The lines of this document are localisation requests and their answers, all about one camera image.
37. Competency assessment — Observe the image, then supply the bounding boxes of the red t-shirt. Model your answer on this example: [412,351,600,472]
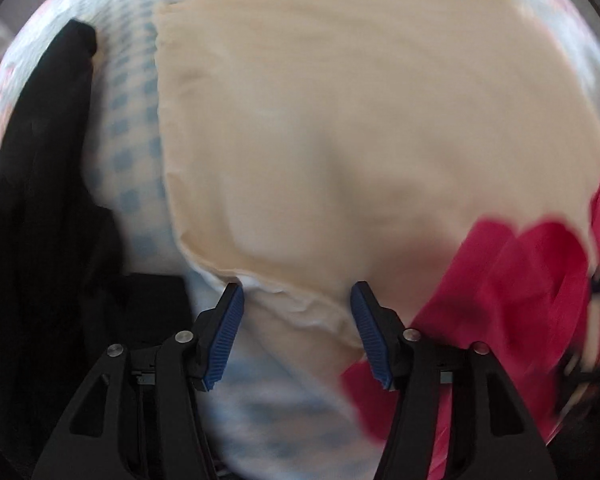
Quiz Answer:
[342,186,600,479]

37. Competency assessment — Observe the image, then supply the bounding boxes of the black clothes pile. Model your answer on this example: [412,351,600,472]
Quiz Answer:
[0,20,123,276]

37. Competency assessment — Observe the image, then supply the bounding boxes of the blue checkered bed quilt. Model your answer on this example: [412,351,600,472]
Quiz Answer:
[0,0,600,479]

